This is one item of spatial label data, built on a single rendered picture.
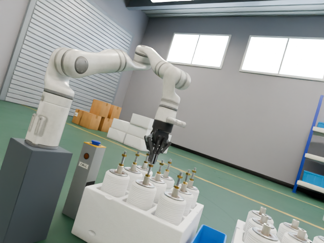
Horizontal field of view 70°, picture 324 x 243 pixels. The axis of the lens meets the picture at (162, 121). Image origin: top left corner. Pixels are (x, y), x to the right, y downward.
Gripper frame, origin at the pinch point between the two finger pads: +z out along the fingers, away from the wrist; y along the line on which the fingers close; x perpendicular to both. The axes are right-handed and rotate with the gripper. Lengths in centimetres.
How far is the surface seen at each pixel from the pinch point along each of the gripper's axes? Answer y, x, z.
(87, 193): 14.2, -12.7, 19.0
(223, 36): -458, -329, -303
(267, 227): -16.6, 39.0, 7.4
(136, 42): -374, -613, -258
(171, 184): -21.2, -4.9, 11.4
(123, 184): 4.8, -5.8, 12.6
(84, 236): 12.5, -8.8, 33.6
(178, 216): -4.2, 15.6, 14.7
